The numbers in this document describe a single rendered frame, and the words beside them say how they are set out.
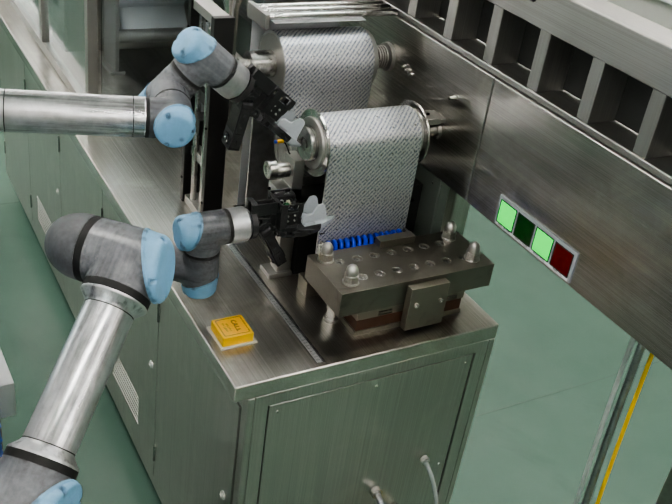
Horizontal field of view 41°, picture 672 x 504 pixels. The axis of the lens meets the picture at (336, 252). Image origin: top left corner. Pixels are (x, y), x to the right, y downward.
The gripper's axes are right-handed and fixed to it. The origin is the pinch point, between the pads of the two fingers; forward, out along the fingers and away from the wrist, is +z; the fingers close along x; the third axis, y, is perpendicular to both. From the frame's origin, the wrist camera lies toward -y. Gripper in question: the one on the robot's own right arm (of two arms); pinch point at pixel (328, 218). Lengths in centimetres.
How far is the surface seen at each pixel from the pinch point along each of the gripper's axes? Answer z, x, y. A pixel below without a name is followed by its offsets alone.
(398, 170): 16.5, -0.3, 10.2
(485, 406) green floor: 95, 29, -109
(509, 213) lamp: 29.3, -24.7, 10.6
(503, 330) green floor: 130, 64, -109
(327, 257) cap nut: -4.0, -8.4, -4.3
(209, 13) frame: -16, 37, 35
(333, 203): 0.6, -0.3, 4.0
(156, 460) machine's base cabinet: -29, 24, -86
